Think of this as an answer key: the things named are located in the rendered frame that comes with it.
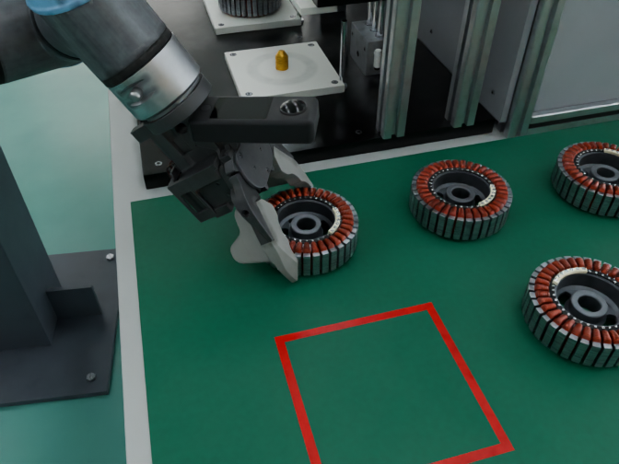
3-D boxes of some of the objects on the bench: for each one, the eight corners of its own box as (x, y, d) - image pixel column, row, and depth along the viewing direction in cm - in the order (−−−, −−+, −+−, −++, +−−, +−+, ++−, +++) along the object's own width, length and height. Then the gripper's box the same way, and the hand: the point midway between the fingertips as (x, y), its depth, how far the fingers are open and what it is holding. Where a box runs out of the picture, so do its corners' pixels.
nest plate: (216, 35, 98) (215, 28, 98) (203, 2, 109) (203, -5, 108) (301, 25, 101) (301, 17, 100) (281, -6, 112) (281, -13, 111)
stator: (671, 344, 54) (688, 319, 51) (578, 388, 50) (591, 364, 48) (582, 265, 61) (594, 239, 59) (496, 298, 58) (505, 273, 55)
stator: (244, 272, 61) (241, 247, 58) (266, 203, 69) (264, 179, 66) (351, 284, 59) (353, 259, 57) (361, 213, 68) (363, 188, 65)
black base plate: (146, 190, 71) (143, 175, 70) (123, -3, 116) (121, -15, 115) (492, 133, 80) (496, 118, 79) (346, -25, 126) (347, -36, 124)
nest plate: (242, 107, 81) (241, 98, 80) (225, 59, 92) (224, 52, 91) (344, 92, 84) (344, 84, 83) (316, 48, 95) (316, 40, 94)
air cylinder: (365, 76, 88) (367, 41, 84) (349, 54, 93) (350, 20, 89) (396, 72, 89) (400, 37, 85) (379, 51, 94) (381, 17, 90)
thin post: (338, 90, 85) (340, 23, 78) (334, 85, 86) (336, 18, 79) (348, 89, 85) (352, 22, 78) (344, 84, 86) (347, 17, 79)
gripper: (164, 73, 62) (273, 201, 73) (97, 179, 49) (241, 317, 60) (225, 34, 58) (331, 176, 69) (169, 140, 45) (310, 295, 56)
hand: (309, 232), depth 63 cm, fingers closed on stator, 13 cm apart
